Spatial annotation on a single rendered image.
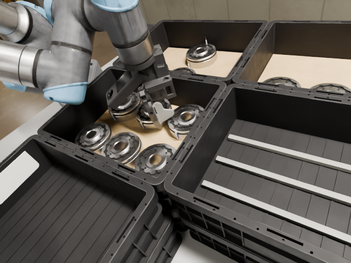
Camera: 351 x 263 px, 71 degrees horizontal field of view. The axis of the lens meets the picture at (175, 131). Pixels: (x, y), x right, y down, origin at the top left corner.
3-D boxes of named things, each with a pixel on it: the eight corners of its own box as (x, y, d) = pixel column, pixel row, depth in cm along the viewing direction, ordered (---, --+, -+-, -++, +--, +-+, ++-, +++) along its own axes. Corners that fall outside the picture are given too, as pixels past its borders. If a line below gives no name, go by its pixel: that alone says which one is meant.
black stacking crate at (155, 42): (268, 56, 80) (269, 22, 72) (232, 118, 65) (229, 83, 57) (169, 48, 100) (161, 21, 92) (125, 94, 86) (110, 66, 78)
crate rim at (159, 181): (39, 138, 64) (33, 132, 62) (113, 71, 79) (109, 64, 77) (162, 194, 44) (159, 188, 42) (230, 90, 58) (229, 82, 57)
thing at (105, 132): (68, 145, 67) (67, 144, 67) (93, 120, 72) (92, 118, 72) (92, 156, 62) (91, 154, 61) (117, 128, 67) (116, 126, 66)
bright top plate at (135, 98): (102, 111, 74) (101, 109, 74) (122, 90, 79) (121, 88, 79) (126, 118, 69) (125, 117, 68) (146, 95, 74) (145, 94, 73)
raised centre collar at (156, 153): (141, 164, 56) (140, 162, 55) (155, 148, 58) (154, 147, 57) (156, 173, 53) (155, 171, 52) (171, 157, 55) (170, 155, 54)
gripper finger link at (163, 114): (179, 129, 63) (170, 99, 58) (158, 136, 64) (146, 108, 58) (177, 122, 66) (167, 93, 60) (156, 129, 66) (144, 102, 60)
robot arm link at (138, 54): (114, 54, 45) (109, 32, 50) (123, 72, 49) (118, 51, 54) (152, 39, 45) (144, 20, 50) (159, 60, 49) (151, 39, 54)
